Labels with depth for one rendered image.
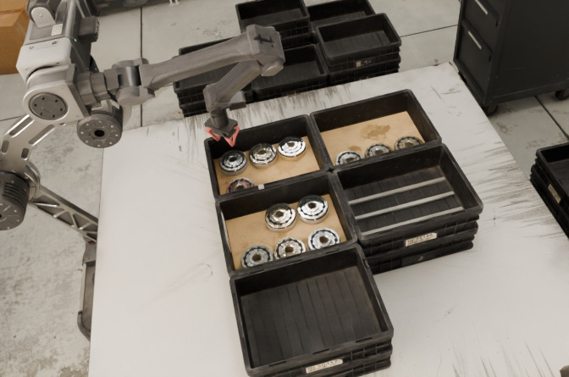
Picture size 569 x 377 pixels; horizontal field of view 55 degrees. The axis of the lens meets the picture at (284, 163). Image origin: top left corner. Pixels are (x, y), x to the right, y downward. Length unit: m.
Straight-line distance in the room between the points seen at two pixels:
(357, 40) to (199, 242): 1.61
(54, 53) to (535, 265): 1.56
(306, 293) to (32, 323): 1.66
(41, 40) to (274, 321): 1.01
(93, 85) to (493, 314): 1.32
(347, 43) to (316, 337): 1.90
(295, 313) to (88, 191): 1.99
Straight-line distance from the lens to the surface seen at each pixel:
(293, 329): 1.62
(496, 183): 2.12
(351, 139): 2.05
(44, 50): 1.57
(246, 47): 1.35
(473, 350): 1.76
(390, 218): 1.82
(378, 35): 3.16
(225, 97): 1.66
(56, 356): 2.83
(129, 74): 1.47
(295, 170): 1.96
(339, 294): 1.66
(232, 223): 1.85
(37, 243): 3.26
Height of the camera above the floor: 2.29
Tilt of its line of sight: 47 degrees down
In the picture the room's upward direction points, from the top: 10 degrees counter-clockwise
